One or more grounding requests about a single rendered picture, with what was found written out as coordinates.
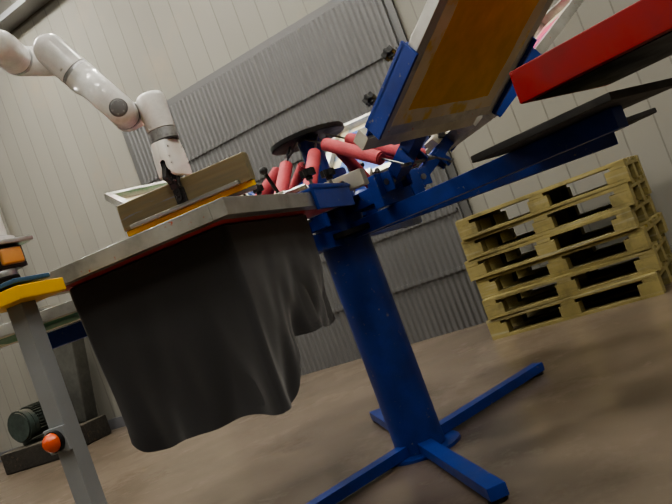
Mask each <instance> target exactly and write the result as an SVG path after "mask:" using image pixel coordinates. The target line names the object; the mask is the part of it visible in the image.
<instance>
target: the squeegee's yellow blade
mask: <svg viewBox="0 0 672 504"><path fill-rule="evenodd" d="M253 185H256V182H255V179H253V180H250V181H248V182H246V183H243V184H241V185H239V186H236V187H234V188H232V189H229V190H227V191H224V192H222V193H220V194H217V195H215V196H212V197H210V198H208V199H205V200H203V201H200V202H198V203H196V204H193V205H191V206H188V207H186V208H184V209H181V210H179V211H176V212H174V213H172V214H169V215H167V216H164V217H162V218H160V219H157V220H155V221H152V222H150V223H148V224H145V225H143V226H140V227H138V228H135V229H133V230H130V231H128V232H127V234H128V237H129V236H132V235H134V234H137V233H139V232H141V231H144V230H146V229H149V228H151V227H154V226H156V225H158V224H161V223H163V222H166V221H168V220H170V219H173V218H175V217H177V216H180V215H182V214H184V213H186V212H189V211H191V210H193V209H196V208H198V207H200V206H202V205H205V204H208V203H209V202H212V201H214V200H216V199H218V198H221V197H226V196H229V195H231V194H233V193H236V192H238V191H241V190H243V189H246V188H248V187H250V186H253Z"/></svg>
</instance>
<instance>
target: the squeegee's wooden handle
mask: <svg viewBox="0 0 672 504"><path fill-rule="evenodd" d="M253 179H255V180H256V178H255V175H254V172H253V169H252V166H251V163H250V160H249V158H248V155H247V153H245V152H240V153H238V154H236V155H233V156H231V157H229V158H226V159H224V160H222V161H219V162H217V163H215V164H213V165H210V166H208V167H206V168H203V169H201V170H199V171H196V172H194V173H192V174H190V175H187V176H185V177H183V178H180V182H181V185H182V186H181V187H184V189H185V192H186V195H187V198H188V201H189V200H191V199H193V198H196V197H198V196H201V195H203V194H205V193H208V192H210V191H212V190H215V189H217V188H220V187H222V186H224V185H227V184H229V183H232V182H234V181H236V180H240V182H241V184H243V183H246V182H248V181H250V180H253ZM173 191H174V190H173ZM173 191H172V190H171V188H170V185H169V184H167V185H164V186H162V187H160V188H157V189H155V190H153V191H150V192H148V193H146V194H144V195H141V196H139V197H137V198H134V199H132V200H130V201H127V202H125V203H123V204H121V205H118V206H117V211H118V214H119V216H120V219H121V222H122V225H123V228H124V231H125V232H128V231H130V230H133V229H131V228H130V225H131V224H134V223H136V222H139V221H141V220H143V219H146V218H148V217H151V216H153V215H155V214H158V213H160V212H162V211H165V210H167V209H170V208H172V207H174V206H177V205H178V204H177V202H176V199H175V196H174V193H173Z"/></svg>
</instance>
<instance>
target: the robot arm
mask: <svg viewBox="0 0 672 504"><path fill-rule="evenodd" d="M0 67H1V68H2V69H3V70H4V71H6V72H7V73H9V74H12V75H15V76H56V77H57V78H58V79H60V80H61V81H62V82H63V83H64V84H65V85H66V86H68V87H69V88H70V89H71V90H72V91H73V92H75V93H76V94H78V95H81V96H82V97H84V98H85V99H86V100H87V101H89V102H90V103H91V104H92V105H93V106H95V107H96V108H97V109H98V110H99V111H100V112H101V113H102V114H104V115H105V116H106V117H107V118H108V119H109V120H110V121H111V122H112V123H113V124H114V125H115V126H116V127H117V128H118V129H119V130H121V131H124V132H131V131H134V130H137V129H139V128H140V127H142V126H145V129H146V132H147V134H148V137H149V140H150V143H151V150H152V155H153V159H154V163H155V166H156V170H157V173H158V176H159V178H160V179H161V180H163V181H166V182H167V183H168V184H169V185H170V188H171V190H172V191H173V190H174V191H173V193H174V196H175V199H176V202H177V204H178V205H179V204H182V203H184V202H186V201H188V198H187V195H186V192H185V189H184V187H181V186H182V185H181V182H180V178H181V177H182V175H184V177H185V176H187V175H190V174H191V173H192V170H191V167H190V164H189V161H188V159H187V156H186V154H185V151H184V149H183V147H182V145H181V143H180V141H179V136H178V133H177V130H176V127H175V124H174V121H173V119H172V116H171V113H170V110H169V107H168V104H167V102H166V99H165V96H164V94H163V93H162V92H161V91H159V90H151V91H147V92H145V93H142V94H141V95H139V96H138V98H137V100H136V102H132V100H131V99H130V98H129V97H127V96H126V95H125V94H124V93H123V92H122V91H121V90H119V89H118V88H117V87H116V86H115V85H114V84H112V83H111V82H110V81H109V80H108V79H107V78H105V77H104V76H103V75H102V74H101V73H100V72H99V71H98V70H97V69H96V68H95V67H94V66H93V65H91V64H90V63H89V62H88V61H87V60H86V59H84V58H83V57H82V56H81V55H80V54H79V53H78V52H76V51H75V50H74V49H73V48H72V47H71V46H70V45H68V44H67V43H66V42H65V41H64V40H63V39H61V38H60V37H59V36H57V35H55V34H51V33H45V34H42V35H40V36H39V37H37V38H36V40H35V42H34V44H33V46H24V45H23V44H22V43H21V42H20V41H19V40H18V39H17V38H16V37H14V36H13V35H12V34H10V33H9V32H7V31H4V30H1V29H0ZM182 178H183V177H182ZM9 238H15V236H13V235H7V232H6V229H5V227H4V224H3V221H2V218H1V215H0V240H3V239H9Z"/></svg>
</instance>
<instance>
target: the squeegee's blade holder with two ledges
mask: <svg viewBox="0 0 672 504"><path fill-rule="evenodd" d="M239 185H241V182H240V180H236V181H234V182H232V183H229V184H227V185H224V186H222V187H220V188H217V189H215V190H212V191H210V192H208V193H205V194H203V195H201V196H198V197H196V198H193V199H191V200H189V201H186V202H184V203H182V204H179V205H177V206H174V207H172V208H170V209H167V210H165V211H162V212H160V213H158V214H155V215H153V216H151V217H148V218H146V219H143V220H141V221H139V222H136V223H134V224H131V225H130V228H131V229H135V228H138V227H140V226H143V225H145V224H148V223H150V222H152V221H155V220H157V219H160V218H162V217H164V216H167V215H169V214H172V213H174V212H176V211H179V210H181V209H184V208H186V207H188V206H191V205H193V204H196V203H198V202H200V201H203V200H205V199H208V198H210V197H212V196H215V195H217V194H220V193H222V192H224V191H227V190H229V189H232V188H234V187H236V186H239Z"/></svg>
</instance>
